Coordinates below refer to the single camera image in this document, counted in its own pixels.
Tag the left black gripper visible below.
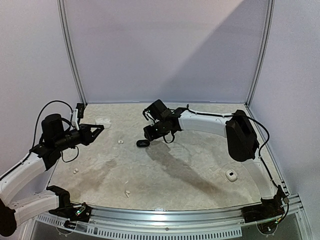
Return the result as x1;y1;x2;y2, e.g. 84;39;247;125
54;123;104;151

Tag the white oval charging case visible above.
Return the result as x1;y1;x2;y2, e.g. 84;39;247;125
94;116;112;129

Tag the black oval charging case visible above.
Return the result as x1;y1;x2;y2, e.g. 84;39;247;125
136;139;150;148

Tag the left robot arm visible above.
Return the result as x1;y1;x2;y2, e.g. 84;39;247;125
0;113;105;237

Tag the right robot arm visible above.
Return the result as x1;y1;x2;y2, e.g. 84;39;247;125
142;99;286;218

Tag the white case with black window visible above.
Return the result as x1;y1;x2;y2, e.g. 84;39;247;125
225;169;238;182

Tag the white stem earbud front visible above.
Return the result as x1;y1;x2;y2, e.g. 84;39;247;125
125;190;131;198

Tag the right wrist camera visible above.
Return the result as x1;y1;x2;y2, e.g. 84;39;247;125
142;108;154;126

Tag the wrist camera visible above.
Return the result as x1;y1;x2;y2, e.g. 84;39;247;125
70;103;86;130
142;108;154;126

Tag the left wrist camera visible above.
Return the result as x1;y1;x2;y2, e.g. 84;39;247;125
70;103;86;130

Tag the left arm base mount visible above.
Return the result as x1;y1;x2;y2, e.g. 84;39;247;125
48;202;93;223

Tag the right aluminium frame post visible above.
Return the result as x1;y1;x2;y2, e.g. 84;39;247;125
245;0;275;108

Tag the aluminium frame post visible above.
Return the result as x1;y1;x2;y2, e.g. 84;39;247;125
57;0;88;106
245;0;275;108

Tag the left aluminium frame post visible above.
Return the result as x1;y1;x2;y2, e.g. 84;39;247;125
57;0;88;106

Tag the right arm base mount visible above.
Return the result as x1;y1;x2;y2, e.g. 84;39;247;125
241;198;285;223

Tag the aluminium front rail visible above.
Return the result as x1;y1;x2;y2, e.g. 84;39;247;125
28;194;312;240

